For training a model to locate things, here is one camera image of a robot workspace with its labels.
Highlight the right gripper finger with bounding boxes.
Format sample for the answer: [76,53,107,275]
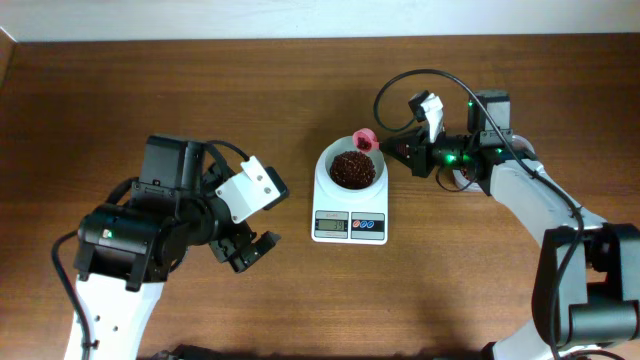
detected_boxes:
[379,127,423,150]
[379,144,413,170]

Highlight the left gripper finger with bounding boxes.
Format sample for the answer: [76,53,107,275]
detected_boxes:
[230,231,281,273]
[264,166,289,210]

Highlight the pink measuring scoop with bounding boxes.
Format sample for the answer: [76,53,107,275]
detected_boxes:
[352,128,379,153]

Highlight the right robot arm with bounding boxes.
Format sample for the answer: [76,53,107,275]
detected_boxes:
[380,91,639,359]

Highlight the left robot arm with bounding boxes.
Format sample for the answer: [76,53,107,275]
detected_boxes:
[51,135,289,359]

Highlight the white digital kitchen scale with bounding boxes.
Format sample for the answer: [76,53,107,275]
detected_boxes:
[310,157,390,245]

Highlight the clear plastic container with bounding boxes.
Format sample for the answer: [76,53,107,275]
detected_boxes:
[452,135,535,193]

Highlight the red beans in bowl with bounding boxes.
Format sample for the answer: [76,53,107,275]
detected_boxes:
[329,151,376,190]

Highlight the white round bowl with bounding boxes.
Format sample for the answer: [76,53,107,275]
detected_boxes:
[315,136,388,193]

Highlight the left black camera cable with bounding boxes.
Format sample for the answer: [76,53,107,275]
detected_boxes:
[50,139,251,360]

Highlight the black camera cable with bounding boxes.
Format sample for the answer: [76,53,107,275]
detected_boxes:
[373,68,586,360]
[50,139,251,360]

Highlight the right black camera cable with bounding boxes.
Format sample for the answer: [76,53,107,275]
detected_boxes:
[373,68,586,360]

